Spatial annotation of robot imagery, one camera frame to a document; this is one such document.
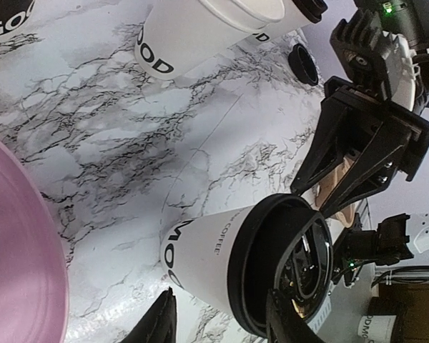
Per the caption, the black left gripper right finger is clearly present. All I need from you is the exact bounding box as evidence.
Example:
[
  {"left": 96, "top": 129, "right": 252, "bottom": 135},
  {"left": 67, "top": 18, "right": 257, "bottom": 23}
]
[{"left": 266, "top": 289, "right": 322, "bottom": 343}]

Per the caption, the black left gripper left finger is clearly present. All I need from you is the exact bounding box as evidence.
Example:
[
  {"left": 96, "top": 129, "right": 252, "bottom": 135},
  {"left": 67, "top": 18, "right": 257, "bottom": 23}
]
[{"left": 121, "top": 287, "right": 177, "bottom": 343}]

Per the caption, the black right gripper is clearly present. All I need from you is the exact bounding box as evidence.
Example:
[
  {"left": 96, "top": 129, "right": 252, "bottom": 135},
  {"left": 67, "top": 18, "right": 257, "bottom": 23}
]
[{"left": 290, "top": 76, "right": 429, "bottom": 218}]

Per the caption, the brown cardboard cup carrier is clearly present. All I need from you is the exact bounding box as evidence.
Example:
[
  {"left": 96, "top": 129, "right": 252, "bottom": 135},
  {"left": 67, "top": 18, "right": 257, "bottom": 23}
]
[{"left": 314, "top": 149, "right": 362, "bottom": 229}]

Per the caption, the white paper coffee cup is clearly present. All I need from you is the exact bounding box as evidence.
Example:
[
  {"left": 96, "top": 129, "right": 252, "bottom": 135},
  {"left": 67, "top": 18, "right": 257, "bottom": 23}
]
[
  {"left": 161, "top": 206, "right": 253, "bottom": 314},
  {"left": 247, "top": 0, "right": 312, "bottom": 45}
]

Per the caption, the stack of black lids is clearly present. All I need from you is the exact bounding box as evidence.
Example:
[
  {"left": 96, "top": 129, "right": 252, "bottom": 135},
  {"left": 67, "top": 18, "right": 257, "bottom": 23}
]
[{"left": 287, "top": 43, "right": 319, "bottom": 86}]

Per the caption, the stack of white paper cups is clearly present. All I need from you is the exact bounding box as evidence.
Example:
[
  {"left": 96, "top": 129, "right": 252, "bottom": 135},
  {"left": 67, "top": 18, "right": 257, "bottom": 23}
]
[{"left": 134, "top": 0, "right": 285, "bottom": 80}]

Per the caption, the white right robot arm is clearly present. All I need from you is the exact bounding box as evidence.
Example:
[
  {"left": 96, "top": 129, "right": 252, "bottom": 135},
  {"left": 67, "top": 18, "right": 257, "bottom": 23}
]
[{"left": 290, "top": 1, "right": 429, "bottom": 217}]

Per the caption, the pink round plate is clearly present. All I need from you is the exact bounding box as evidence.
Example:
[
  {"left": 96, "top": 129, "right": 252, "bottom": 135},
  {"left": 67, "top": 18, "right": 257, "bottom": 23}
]
[{"left": 0, "top": 142, "right": 69, "bottom": 342}]

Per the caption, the black cup holding straws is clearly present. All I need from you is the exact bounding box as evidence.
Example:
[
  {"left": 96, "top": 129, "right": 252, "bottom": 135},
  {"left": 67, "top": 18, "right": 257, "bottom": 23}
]
[{"left": 0, "top": 0, "right": 36, "bottom": 42}]

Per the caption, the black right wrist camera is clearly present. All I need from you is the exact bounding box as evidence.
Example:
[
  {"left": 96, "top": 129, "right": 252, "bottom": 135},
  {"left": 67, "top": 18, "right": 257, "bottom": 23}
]
[{"left": 328, "top": 9, "right": 421, "bottom": 111}]

